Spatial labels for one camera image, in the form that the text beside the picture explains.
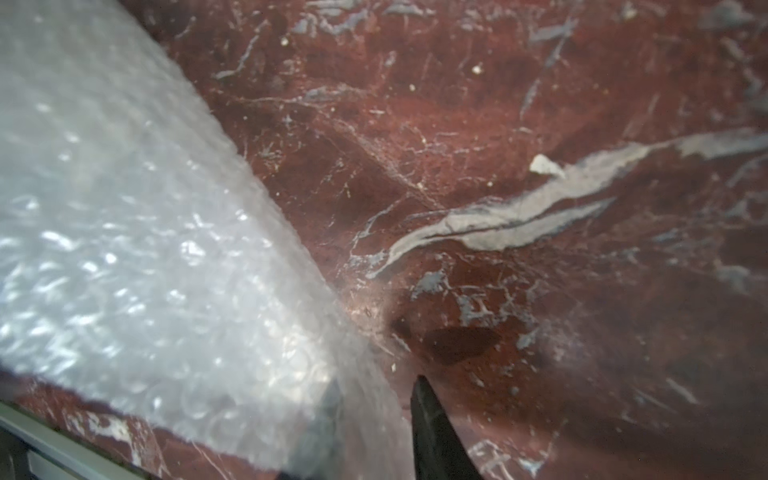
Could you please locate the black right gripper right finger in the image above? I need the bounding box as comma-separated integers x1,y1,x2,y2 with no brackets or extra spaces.
410,375,483,480

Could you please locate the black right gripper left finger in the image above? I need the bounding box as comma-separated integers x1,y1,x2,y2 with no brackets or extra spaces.
276,380,344,479

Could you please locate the aluminium front frame rail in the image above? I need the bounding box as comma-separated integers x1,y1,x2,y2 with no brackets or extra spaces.
1,403,146,479

